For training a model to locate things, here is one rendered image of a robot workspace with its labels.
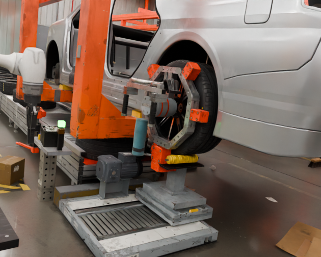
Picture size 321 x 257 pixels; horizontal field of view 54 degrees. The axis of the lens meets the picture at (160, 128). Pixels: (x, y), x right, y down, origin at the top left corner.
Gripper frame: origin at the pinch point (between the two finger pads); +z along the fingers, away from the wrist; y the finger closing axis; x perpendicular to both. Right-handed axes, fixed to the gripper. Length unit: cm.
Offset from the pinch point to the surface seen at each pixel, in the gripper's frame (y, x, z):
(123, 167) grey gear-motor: -40, 77, 38
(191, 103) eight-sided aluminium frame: 11, 90, -20
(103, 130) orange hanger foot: -59, 68, 14
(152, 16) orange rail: -881, 636, -194
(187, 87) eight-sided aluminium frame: 4, 90, -29
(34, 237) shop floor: -22, 11, 70
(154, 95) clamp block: 2, 68, -23
